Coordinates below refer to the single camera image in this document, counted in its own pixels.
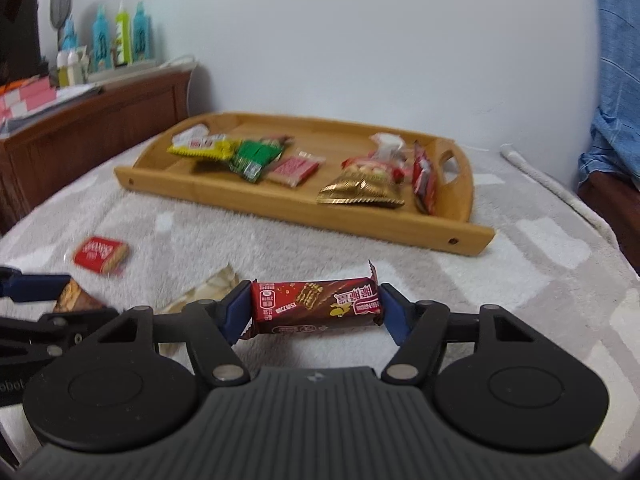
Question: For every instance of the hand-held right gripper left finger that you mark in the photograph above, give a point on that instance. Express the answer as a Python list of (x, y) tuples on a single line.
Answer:
[(235, 312)]

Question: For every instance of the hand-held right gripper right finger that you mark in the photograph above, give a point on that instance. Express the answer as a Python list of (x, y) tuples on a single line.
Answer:
[(395, 312)]

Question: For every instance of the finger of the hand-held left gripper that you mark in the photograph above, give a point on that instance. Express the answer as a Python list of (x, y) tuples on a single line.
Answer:
[(35, 287)]

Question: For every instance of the brown seed snack packet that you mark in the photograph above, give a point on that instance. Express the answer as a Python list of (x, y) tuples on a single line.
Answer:
[(80, 299)]

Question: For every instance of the brown chocolate wafer packet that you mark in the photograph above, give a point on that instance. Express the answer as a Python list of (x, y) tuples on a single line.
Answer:
[(310, 307)]

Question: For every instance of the wooden tray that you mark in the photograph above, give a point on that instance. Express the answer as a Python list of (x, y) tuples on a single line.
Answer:
[(320, 210)]

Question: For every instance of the red gold nut packet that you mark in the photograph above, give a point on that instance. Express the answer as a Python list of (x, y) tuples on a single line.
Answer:
[(360, 185)]

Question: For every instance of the green snack packet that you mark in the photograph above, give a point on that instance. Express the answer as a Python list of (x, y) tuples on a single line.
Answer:
[(255, 157)]

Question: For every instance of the clear white snack packet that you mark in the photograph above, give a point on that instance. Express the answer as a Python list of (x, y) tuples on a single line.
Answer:
[(387, 144)]

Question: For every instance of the white black patterned snack packet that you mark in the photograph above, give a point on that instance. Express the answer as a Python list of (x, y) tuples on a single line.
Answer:
[(190, 136)]

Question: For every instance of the olive yellow snack packet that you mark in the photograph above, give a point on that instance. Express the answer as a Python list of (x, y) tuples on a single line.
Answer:
[(210, 285)]

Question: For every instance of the red biscuit packet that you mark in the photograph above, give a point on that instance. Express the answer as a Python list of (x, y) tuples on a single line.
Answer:
[(100, 255)]

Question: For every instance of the red brown snack packet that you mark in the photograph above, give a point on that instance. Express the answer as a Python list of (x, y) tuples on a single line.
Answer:
[(422, 175)]

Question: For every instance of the small pink snack packet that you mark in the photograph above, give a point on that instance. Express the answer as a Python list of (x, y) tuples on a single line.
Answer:
[(295, 169)]

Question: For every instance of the wooden cabinet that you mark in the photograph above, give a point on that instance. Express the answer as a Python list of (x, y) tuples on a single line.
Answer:
[(100, 130)]

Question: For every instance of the stack of papers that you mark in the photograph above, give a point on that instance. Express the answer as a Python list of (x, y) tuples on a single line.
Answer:
[(60, 102)]

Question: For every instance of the pink white paper stack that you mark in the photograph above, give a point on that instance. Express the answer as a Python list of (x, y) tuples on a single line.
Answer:
[(27, 97)]

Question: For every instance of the small white bottle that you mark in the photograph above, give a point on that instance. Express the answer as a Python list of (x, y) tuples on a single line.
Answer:
[(70, 67)]

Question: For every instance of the small teal bottle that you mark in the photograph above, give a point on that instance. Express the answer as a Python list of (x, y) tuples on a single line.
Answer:
[(69, 35)]

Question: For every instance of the yellow green bottle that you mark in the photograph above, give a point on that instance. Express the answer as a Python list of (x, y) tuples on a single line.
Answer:
[(123, 35)]

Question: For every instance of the blue checked cloth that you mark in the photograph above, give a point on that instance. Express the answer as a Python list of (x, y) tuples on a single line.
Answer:
[(617, 60)]

